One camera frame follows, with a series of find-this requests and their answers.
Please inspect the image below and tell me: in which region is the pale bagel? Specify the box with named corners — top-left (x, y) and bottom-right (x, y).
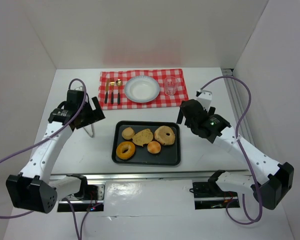
top-left (154, 125), bottom-right (176, 146)

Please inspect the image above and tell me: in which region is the orange glazed donut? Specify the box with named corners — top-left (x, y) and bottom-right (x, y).
top-left (116, 141), bottom-right (136, 160)

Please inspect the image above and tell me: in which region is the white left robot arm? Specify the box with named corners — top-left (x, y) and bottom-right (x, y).
top-left (5, 89), bottom-right (105, 214)

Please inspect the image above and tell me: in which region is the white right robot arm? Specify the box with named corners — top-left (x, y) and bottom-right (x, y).
top-left (177, 91), bottom-right (294, 210)

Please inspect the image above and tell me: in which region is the flat bread slice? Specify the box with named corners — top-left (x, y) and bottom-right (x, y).
top-left (132, 128), bottom-right (154, 147)

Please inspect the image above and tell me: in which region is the round bread bun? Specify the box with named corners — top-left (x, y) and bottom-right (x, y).
top-left (147, 141), bottom-right (162, 155)

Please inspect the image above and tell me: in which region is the red checkered cloth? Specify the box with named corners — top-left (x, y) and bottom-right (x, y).
top-left (98, 68), bottom-right (189, 110)

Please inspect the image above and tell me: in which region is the clear drinking glass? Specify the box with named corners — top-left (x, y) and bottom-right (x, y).
top-left (163, 76), bottom-right (179, 96)

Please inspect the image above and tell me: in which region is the black baking tray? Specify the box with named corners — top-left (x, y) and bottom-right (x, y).
top-left (111, 120), bottom-right (181, 167)

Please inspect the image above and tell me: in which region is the small round muffin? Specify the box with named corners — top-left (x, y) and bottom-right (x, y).
top-left (121, 127), bottom-right (135, 141)

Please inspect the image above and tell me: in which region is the white plate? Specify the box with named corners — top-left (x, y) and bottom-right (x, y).
top-left (123, 75), bottom-right (161, 103)

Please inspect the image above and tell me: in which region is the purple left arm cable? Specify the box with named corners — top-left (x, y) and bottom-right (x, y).
top-left (0, 78), bottom-right (102, 240)

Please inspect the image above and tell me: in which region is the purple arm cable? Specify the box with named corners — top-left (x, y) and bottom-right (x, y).
top-left (0, 78), bottom-right (102, 240)
top-left (199, 75), bottom-right (265, 225)

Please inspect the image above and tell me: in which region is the gold spoon black handle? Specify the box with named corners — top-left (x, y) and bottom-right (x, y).
top-left (115, 78), bottom-right (123, 105)

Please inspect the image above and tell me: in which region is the aluminium side rail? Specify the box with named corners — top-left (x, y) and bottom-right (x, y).
top-left (223, 78), bottom-right (255, 146)

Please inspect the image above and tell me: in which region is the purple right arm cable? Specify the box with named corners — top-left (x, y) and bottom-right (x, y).
top-left (199, 75), bottom-right (265, 225)

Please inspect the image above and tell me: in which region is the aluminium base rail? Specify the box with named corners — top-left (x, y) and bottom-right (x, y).
top-left (49, 169), bottom-right (250, 182)

